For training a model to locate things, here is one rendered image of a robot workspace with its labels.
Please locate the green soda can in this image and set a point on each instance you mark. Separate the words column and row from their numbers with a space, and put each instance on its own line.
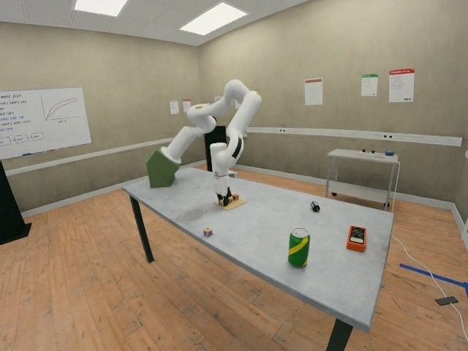
column 298, row 247

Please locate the tan square mat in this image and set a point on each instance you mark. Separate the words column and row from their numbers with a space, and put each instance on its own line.
column 232, row 205

